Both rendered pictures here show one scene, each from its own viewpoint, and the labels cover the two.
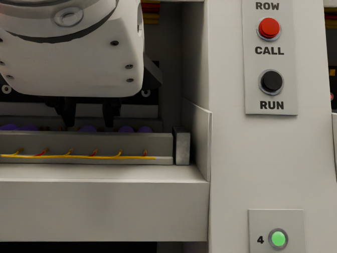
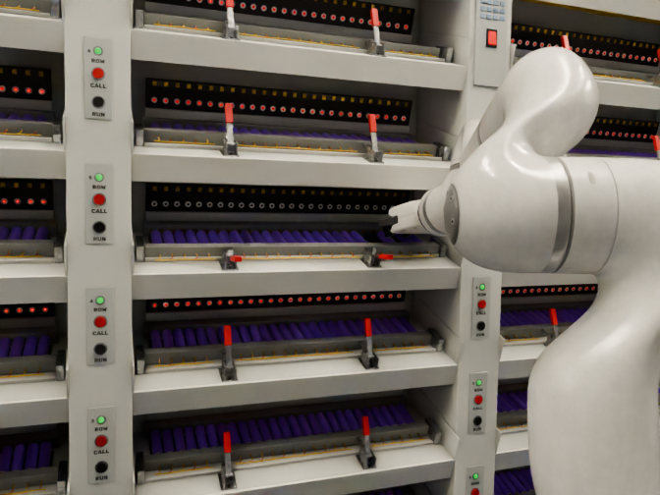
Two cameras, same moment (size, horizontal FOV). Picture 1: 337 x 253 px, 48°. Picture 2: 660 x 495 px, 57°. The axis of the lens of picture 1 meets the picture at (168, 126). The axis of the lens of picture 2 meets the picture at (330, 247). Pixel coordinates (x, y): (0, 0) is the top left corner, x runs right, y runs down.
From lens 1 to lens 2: 95 cm
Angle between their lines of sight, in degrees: 22
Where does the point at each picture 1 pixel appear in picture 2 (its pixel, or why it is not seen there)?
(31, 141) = (384, 248)
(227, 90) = not seen: hidden behind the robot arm
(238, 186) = (470, 268)
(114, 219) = (427, 281)
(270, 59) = not seen: hidden behind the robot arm
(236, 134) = not seen: hidden behind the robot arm
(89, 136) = (407, 246)
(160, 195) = (444, 272)
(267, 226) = (478, 283)
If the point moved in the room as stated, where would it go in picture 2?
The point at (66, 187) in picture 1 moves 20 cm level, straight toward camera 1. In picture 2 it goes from (413, 271) to (494, 283)
